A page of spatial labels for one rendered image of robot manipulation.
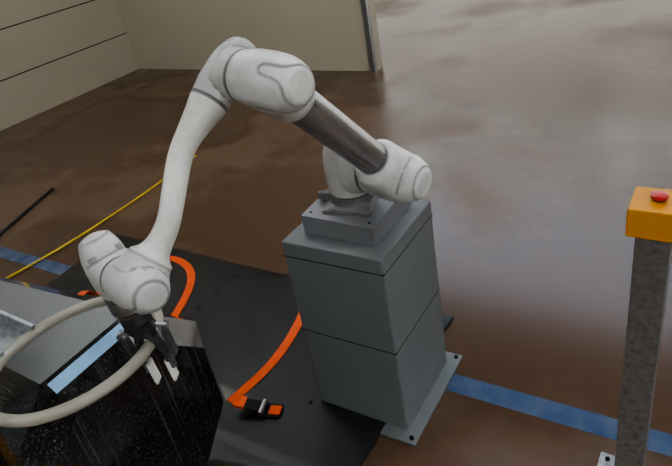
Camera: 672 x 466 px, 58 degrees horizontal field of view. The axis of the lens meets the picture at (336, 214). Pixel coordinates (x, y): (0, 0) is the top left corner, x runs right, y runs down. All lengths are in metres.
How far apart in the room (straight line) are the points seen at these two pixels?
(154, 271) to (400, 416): 1.35
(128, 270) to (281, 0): 5.78
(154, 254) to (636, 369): 1.32
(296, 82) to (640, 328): 1.10
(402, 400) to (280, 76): 1.38
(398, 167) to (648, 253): 0.70
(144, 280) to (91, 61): 7.23
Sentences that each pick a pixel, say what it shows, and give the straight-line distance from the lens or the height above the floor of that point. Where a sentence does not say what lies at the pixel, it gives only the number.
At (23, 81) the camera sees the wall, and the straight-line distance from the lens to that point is 7.93.
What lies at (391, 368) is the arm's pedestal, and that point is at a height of 0.32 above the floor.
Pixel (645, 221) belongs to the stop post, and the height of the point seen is 1.05.
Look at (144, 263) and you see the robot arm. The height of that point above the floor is 1.24.
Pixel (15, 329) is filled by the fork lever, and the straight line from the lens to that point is 2.02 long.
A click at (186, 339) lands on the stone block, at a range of 2.15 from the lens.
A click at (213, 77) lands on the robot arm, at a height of 1.50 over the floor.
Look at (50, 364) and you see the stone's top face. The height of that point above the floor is 0.80.
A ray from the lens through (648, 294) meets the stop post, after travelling 1.74.
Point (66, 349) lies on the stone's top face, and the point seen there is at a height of 0.80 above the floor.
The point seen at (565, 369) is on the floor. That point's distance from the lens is 2.68.
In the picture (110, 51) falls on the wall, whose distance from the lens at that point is 8.62.
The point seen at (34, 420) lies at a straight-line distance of 1.60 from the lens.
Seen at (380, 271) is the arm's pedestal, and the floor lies 0.76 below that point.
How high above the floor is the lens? 1.88
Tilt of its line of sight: 29 degrees down
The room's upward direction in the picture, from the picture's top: 11 degrees counter-clockwise
